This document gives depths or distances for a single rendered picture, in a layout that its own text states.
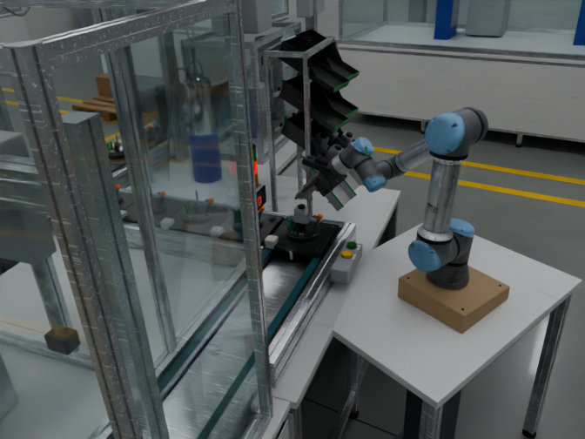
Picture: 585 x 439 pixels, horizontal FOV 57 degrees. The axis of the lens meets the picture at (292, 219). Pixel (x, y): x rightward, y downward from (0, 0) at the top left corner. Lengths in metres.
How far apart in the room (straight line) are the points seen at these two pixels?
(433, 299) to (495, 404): 1.11
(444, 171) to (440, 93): 4.33
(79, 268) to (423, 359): 1.29
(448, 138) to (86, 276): 1.16
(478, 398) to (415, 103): 3.86
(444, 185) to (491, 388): 1.52
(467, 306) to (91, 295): 1.41
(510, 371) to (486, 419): 0.38
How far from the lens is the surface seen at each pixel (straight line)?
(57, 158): 0.72
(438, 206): 1.78
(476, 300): 2.00
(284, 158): 3.27
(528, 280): 2.28
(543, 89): 5.83
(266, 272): 2.11
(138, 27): 0.84
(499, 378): 3.10
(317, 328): 1.92
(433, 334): 1.94
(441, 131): 1.67
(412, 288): 2.01
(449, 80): 5.98
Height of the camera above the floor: 2.10
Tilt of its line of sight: 29 degrees down
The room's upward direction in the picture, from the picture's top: 3 degrees counter-clockwise
